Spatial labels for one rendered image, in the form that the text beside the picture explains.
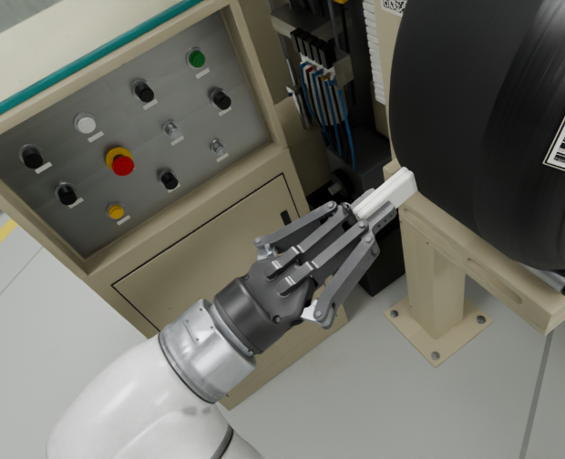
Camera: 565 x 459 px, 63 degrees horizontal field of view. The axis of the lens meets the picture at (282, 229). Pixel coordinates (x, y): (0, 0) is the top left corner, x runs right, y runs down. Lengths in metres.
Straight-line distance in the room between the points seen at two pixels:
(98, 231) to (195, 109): 0.34
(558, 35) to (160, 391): 0.46
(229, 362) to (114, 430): 0.11
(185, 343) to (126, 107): 0.60
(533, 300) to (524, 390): 0.89
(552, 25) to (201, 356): 0.42
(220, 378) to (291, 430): 1.26
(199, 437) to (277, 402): 1.28
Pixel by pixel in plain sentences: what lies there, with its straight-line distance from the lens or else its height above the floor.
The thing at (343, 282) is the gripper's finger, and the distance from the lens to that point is 0.44.
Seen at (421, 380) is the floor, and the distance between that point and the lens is 1.69.
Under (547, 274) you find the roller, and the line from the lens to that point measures 0.82.
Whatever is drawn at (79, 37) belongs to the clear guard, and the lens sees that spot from 0.87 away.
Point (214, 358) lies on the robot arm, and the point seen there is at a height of 1.22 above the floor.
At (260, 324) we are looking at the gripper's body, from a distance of 0.44.
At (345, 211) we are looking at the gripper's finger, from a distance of 0.47.
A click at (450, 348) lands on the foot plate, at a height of 0.01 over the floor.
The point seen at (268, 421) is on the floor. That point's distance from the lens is 1.73.
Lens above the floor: 1.59
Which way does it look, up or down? 48 degrees down
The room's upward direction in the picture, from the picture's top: 24 degrees counter-clockwise
